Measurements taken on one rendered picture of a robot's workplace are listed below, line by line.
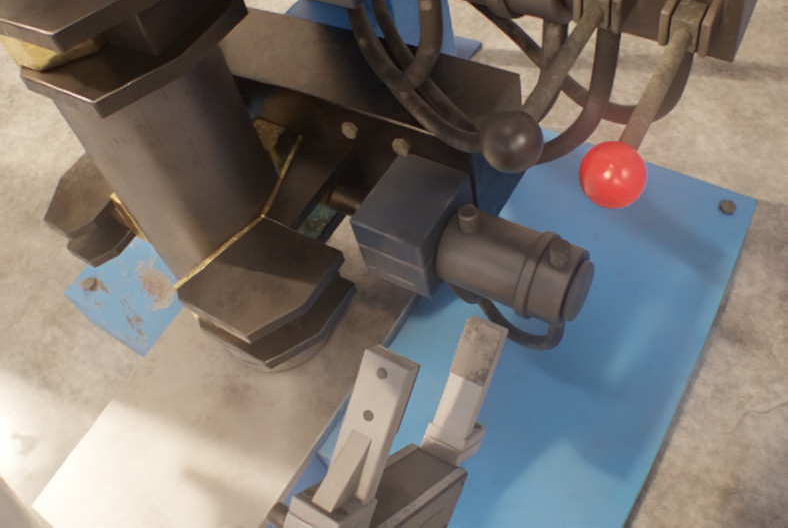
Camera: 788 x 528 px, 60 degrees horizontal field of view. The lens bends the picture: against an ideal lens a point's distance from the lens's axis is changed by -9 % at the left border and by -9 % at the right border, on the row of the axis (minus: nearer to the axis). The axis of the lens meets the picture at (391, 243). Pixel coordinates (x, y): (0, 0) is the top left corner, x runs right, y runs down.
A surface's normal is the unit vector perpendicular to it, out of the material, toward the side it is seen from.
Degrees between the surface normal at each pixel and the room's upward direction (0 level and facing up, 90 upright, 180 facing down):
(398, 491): 50
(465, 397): 40
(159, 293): 0
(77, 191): 0
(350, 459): 10
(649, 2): 90
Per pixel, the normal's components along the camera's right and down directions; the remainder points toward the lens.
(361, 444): -0.26, -0.44
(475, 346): -0.47, 0.03
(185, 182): 0.37, 0.71
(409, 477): 0.29, -0.94
